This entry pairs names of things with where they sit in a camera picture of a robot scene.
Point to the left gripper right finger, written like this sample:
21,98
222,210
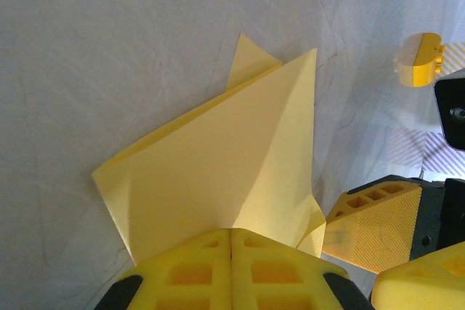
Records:
276,273

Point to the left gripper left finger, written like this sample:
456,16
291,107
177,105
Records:
189,273

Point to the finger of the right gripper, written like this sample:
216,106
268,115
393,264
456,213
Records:
378,230
425,281

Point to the yellow paper sheet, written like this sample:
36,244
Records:
218,143

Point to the small yellow plastic block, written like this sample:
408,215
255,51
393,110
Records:
417,61

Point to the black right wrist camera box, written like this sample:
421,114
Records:
452,114

